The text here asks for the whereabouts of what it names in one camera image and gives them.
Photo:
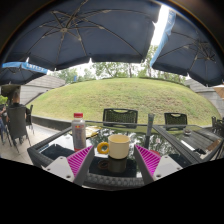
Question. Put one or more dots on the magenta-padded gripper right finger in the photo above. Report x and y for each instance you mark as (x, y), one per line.
(153, 166)

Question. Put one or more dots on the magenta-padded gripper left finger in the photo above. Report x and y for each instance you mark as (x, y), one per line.
(74, 167)

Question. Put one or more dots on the yellow paper on table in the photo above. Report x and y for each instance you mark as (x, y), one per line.
(91, 131)

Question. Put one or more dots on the plastic bottle with red cap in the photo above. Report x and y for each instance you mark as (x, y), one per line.
(79, 143)

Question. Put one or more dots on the umbrella pole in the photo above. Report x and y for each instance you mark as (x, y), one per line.
(149, 129)

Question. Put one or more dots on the small round ashtray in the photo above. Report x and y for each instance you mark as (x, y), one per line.
(187, 132)

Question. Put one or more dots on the dark wicker chair right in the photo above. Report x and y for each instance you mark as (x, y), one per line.
(175, 120)

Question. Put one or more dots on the dark wicker chair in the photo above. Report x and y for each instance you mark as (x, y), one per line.
(175, 120)
(17, 122)
(120, 116)

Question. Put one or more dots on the dark wicker chair centre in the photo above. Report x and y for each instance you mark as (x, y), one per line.
(120, 116)

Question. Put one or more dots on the dark wicker chair left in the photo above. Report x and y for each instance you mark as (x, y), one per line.
(17, 122)

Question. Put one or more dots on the dark chair far right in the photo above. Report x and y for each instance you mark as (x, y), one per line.
(218, 126)

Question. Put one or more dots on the seated person in black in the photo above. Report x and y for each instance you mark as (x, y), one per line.
(16, 103)

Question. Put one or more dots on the left dark blue umbrella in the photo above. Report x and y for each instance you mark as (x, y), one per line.
(20, 73)

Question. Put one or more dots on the right dark blue umbrella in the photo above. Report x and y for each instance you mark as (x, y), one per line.
(185, 50)

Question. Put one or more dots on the large dark blue umbrella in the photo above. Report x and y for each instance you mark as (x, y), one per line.
(72, 32)

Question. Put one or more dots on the cream mug with yellow handle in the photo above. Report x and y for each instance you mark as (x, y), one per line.
(117, 146)

